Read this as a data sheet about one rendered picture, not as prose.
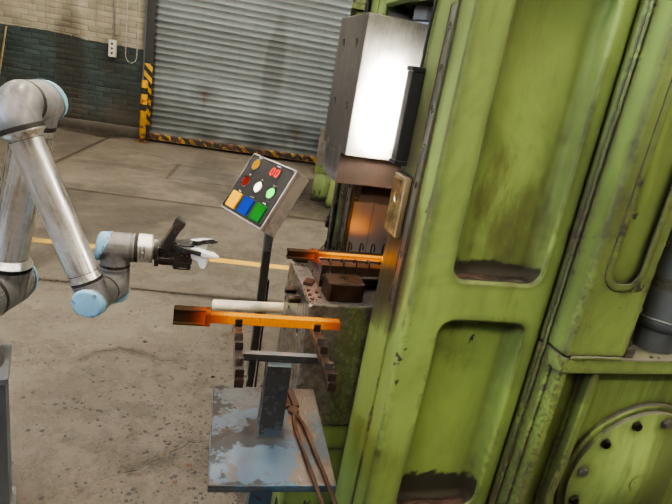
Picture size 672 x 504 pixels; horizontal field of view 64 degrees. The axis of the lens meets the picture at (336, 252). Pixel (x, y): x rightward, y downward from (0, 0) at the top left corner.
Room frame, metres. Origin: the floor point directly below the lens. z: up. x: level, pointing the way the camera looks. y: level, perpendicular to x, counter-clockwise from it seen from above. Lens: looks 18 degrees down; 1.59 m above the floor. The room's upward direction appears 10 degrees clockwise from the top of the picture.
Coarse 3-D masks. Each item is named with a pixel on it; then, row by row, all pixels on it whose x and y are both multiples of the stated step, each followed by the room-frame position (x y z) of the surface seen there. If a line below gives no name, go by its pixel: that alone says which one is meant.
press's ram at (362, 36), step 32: (352, 32) 1.75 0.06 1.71; (384, 32) 1.64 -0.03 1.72; (416, 32) 1.66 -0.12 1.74; (352, 64) 1.70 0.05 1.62; (384, 64) 1.64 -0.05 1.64; (416, 64) 1.67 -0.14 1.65; (352, 96) 1.64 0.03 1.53; (384, 96) 1.65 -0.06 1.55; (352, 128) 1.62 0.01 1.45; (384, 128) 1.65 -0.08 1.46
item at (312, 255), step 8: (288, 248) 1.72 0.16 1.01; (288, 256) 1.70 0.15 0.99; (296, 256) 1.71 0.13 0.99; (304, 256) 1.72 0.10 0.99; (312, 256) 1.73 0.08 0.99; (320, 256) 1.73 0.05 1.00; (328, 256) 1.74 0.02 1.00; (336, 256) 1.75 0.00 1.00; (344, 256) 1.75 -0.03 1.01; (352, 256) 1.76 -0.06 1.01; (360, 256) 1.78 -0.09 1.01; (368, 256) 1.79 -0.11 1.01; (376, 256) 1.81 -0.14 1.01
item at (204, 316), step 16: (176, 320) 1.25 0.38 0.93; (192, 320) 1.26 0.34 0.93; (208, 320) 1.25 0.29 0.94; (224, 320) 1.27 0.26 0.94; (256, 320) 1.29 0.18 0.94; (272, 320) 1.30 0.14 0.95; (288, 320) 1.31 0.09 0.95; (304, 320) 1.32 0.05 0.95; (320, 320) 1.34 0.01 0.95; (336, 320) 1.36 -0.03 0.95
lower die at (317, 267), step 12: (336, 252) 1.83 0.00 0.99; (348, 252) 1.85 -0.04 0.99; (360, 252) 1.91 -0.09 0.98; (312, 264) 1.79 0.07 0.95; (324, 264) 1.68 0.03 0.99; (336, 264) 1.70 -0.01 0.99; (348, 264) 1.72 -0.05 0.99; (360, 264) 1.74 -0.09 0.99; (372, 264) 1.76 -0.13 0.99; (372, 276) 1.72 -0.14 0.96; (372, 288) 1.72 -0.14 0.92
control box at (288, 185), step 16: (240, 176) 2.34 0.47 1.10; (256, 176) 2.27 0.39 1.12; (272, 176) 2.20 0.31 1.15; (288, 176) 2.15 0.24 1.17; (304, 176) 2.17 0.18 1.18; (240, 192) 2.27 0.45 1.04; (256, 192) 2.20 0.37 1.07; (288, 192) 2.12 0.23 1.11; (224, 208) 2.30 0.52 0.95; (272, 208) 2.08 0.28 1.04; (288, 208) 2.13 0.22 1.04; (256, 224) 2.08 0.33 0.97; (272, 224) 2.08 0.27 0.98
